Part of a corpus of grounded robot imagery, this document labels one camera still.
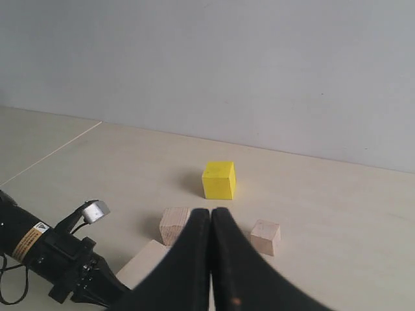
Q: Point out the medium wooden cube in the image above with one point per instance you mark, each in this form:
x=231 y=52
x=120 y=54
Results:
x=172 y=222

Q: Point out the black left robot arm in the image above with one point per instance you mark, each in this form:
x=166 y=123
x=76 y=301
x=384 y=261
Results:
x=22 y=234

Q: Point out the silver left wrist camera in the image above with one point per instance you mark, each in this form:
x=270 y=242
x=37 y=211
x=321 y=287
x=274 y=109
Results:
x=92 y=211

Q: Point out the large wooden cube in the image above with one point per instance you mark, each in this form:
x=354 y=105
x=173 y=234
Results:
x=140 y=266

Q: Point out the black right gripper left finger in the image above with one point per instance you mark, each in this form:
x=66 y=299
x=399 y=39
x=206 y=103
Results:
x=181 y=281

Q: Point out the yellow cube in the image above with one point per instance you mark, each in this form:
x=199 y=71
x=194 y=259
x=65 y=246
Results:
x=219 y=180

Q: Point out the small wooden cube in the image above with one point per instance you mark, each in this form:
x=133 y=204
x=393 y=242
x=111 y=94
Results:
x=265 y=237

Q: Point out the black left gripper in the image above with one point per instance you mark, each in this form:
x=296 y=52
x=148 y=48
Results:
x=69 y=264

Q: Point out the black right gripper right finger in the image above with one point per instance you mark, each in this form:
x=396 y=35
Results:
x=242 y=279

